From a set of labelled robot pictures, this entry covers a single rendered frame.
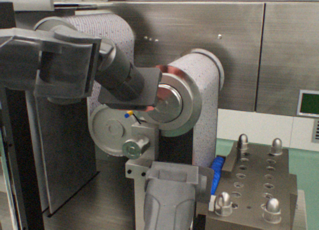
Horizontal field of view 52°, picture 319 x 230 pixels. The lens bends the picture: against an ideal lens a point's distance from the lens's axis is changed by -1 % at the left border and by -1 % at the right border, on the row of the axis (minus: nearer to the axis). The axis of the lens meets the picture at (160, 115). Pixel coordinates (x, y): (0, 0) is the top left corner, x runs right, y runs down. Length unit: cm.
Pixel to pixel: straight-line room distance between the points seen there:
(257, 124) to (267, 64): 254
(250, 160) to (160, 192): 55
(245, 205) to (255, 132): 277
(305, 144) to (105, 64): 317
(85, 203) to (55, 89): 61
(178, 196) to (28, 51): 24
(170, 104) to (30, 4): 35
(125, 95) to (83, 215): 49
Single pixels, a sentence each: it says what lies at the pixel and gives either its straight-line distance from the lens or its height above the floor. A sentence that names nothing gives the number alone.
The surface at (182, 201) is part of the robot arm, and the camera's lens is 41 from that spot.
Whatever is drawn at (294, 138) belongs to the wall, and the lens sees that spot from 349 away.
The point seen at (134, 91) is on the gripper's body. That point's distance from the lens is 51.
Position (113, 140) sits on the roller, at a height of 115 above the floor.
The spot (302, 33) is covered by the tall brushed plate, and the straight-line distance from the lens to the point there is 92.
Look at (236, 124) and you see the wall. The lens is 348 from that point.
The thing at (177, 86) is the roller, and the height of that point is 129.
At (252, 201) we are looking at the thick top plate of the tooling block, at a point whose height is 103.
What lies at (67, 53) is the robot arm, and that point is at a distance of 39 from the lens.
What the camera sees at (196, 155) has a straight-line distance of 69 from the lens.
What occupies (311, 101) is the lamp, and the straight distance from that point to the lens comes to 95.
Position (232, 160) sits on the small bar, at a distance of 88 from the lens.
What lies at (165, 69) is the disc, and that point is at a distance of 63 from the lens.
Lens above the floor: 144
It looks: 19 degrees down
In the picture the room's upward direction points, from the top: straight up
